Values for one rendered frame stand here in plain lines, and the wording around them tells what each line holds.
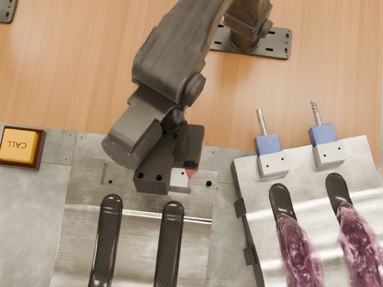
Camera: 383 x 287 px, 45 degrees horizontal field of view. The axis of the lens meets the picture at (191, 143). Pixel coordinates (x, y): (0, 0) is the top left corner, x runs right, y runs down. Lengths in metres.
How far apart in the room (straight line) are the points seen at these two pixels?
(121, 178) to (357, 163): 0.44
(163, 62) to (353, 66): 0.59
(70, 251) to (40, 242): 0.11
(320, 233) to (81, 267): 0.42
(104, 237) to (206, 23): 0.44
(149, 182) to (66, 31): 0.54
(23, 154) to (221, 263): 0.43
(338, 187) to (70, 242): 0.50
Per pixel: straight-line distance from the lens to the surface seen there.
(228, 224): 0.92
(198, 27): 0.56
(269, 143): 0.89
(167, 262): 0.83
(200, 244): 0.83
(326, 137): 0.91
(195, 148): 0.69
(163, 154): 0.63
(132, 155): 0.58
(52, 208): 0.95
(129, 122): 0.57
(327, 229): 0.87
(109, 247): 0.84
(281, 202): 0.89
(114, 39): 1.04
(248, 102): 0.98
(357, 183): 0.93
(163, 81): 0.56
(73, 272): 0.85
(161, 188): 0.62
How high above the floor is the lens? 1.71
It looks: 75 degrees down
